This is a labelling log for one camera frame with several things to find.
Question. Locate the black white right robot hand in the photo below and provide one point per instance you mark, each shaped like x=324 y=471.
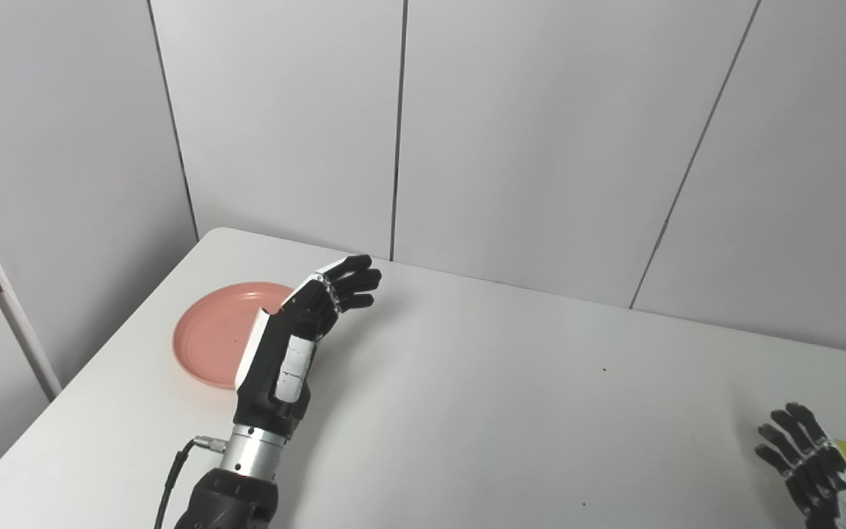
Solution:
x=812 y=477

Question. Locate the pink round plate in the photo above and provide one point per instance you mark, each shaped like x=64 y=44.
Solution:
x=214 y=338

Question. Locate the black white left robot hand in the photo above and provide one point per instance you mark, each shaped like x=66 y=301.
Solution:
x=276 y=367

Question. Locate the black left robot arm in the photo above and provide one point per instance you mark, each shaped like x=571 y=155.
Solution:
x=232 y=503

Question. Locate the white metal post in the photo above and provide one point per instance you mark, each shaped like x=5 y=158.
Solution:
x=4 y=301

